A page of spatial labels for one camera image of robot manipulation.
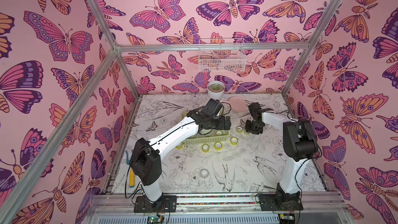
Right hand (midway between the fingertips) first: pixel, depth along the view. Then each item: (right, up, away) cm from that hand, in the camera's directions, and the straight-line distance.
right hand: (246, 130), depth 100 cm
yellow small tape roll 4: (-9, -6, -5) cm, 12 cm away
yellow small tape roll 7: (-1, -1, -2) cm, 3 cm away
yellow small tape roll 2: (-19, -8, -7) cm, 22 cm away
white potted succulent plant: (-19, +27, +10) cm, 35 cm away
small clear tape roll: (-27, -20, -16) cm, 38 cm away
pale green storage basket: (-25, -2, -8) cm, 26 cm away
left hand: (-16, +7, -19) cm, 25 cm away
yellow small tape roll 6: (-18, -1, -2) cm, 18 cm away
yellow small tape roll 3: (-42, -8, -7) cm, 43 cm away
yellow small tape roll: (-27, -10, -7) cm, 29 cm away
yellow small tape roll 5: (-4, +1, 0) cm, 4 cm away
